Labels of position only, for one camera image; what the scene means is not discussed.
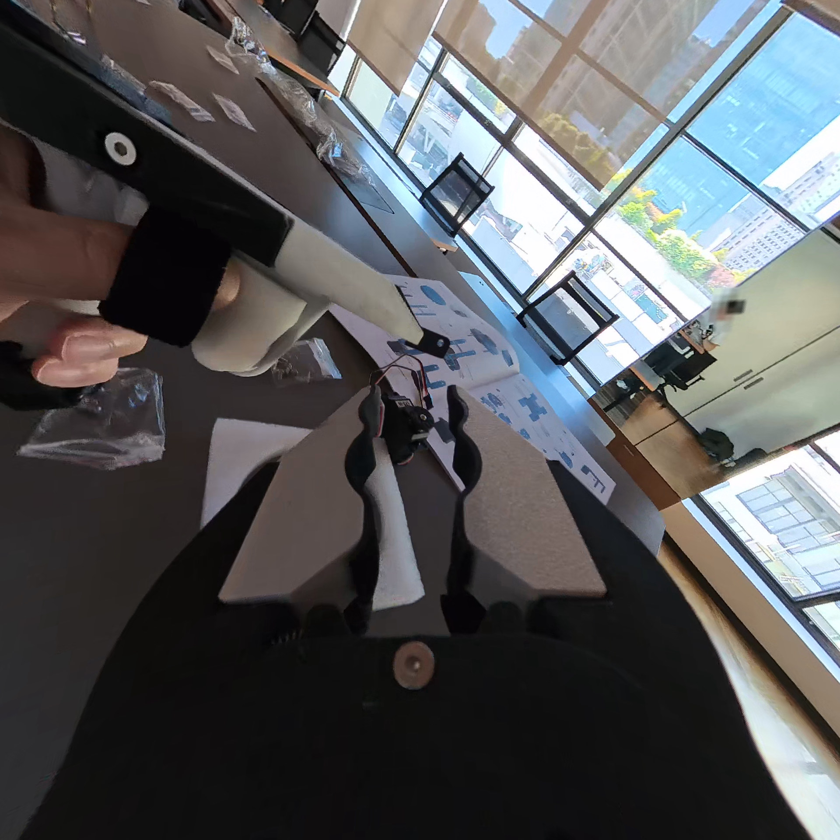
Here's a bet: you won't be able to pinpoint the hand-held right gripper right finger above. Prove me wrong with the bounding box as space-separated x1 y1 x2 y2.
441 386 609 636

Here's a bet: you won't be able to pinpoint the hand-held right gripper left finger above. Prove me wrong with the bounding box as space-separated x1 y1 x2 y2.
218 387 383 634

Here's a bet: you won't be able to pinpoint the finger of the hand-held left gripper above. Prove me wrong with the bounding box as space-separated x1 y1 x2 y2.
274 218 425 347

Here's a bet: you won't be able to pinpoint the white foam square with hole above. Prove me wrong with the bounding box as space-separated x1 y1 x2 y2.
200 416 427 613

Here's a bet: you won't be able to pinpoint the small black plastic part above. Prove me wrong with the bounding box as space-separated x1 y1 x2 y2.
403 327 452 360

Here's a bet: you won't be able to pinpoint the small clear zip bag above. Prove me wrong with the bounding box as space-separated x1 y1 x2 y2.
17 367 166 471

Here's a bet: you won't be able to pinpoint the dark brown desk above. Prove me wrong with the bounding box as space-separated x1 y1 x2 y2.
0 0 665 840

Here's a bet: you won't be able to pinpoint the person's left hand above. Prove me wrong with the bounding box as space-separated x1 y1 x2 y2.
0 123 150 388

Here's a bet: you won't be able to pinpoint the scattered clear screw bags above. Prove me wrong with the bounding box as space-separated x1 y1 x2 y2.
147 42 343 386

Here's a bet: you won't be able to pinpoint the printed instruction sheet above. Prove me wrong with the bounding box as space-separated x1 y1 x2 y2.
328 274 618 506

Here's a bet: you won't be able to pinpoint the large clear plastic bag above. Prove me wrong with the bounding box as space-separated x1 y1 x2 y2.
259 66 371 185
226 16 273 67

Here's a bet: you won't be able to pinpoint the dark backpack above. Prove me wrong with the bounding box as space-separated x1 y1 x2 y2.
697 427 737 465

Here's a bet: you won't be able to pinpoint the black office chair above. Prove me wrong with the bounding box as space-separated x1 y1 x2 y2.
645 335 718 396

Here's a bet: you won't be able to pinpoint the white cabinet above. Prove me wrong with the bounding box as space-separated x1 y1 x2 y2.
656 230 840 483

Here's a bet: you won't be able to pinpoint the window wall with blinds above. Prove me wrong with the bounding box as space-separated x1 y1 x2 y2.
328 0 840 644

